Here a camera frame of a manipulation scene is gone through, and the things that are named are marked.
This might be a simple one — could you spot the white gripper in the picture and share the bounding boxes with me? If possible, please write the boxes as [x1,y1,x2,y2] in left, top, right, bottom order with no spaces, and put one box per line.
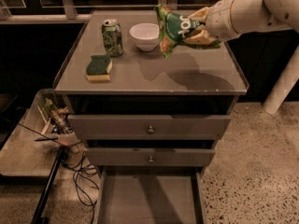
[184,0,240,45]

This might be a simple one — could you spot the green rice chip bag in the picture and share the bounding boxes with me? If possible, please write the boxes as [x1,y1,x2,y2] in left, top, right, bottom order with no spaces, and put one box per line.
[154,4,221,58]

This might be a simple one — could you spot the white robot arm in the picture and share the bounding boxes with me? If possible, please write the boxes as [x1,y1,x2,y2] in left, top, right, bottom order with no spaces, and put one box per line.
[183,0,299,46]

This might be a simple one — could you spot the grey drawer cabinet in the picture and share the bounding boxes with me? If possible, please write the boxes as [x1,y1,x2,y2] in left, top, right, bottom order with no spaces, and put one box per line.
[51,9,250,179]

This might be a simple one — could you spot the grey top drawer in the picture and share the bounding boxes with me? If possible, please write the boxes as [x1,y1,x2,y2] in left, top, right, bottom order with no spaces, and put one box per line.
[68,115,231,140]

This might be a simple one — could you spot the grey drawer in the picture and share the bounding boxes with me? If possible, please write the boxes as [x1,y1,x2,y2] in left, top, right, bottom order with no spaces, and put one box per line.
[94,167,207,224]
[68,115,231,140]
[86,147,216,167]

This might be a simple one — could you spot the grey middle drawer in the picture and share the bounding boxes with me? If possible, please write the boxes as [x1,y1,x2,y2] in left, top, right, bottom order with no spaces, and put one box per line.
[86,147,216,167]

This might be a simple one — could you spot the grey bottom drawer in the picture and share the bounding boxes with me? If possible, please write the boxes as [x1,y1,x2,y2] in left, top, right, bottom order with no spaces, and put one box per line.
[94,167,207,224]

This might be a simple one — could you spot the metal window railing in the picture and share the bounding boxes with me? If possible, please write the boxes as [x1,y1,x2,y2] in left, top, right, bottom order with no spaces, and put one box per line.
[0,0,299,26]

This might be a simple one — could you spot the white bowl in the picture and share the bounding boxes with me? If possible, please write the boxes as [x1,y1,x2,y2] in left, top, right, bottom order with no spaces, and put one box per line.
[130,23,159,51]

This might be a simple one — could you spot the green soda can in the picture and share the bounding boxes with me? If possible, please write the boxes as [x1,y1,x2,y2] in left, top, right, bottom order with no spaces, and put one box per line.
[101,19,123,57]

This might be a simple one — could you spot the white diagonal pole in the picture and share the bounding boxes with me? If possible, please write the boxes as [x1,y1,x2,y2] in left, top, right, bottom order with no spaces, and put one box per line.
[263,45,299,114]

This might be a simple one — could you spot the green yellow sponge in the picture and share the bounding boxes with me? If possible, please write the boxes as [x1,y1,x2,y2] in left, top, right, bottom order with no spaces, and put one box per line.
[86,55,113,82]

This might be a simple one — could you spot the clutter items in bin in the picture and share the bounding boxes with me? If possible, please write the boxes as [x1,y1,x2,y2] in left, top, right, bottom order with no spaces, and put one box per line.
[37,98,73,134]

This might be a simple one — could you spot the black cable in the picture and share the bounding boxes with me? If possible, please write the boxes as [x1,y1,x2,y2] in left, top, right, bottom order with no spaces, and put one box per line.
[60,141,100,224]

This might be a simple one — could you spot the black metal floor frame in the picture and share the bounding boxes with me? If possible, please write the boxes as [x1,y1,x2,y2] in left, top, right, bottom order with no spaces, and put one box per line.
[31,147,64,224]

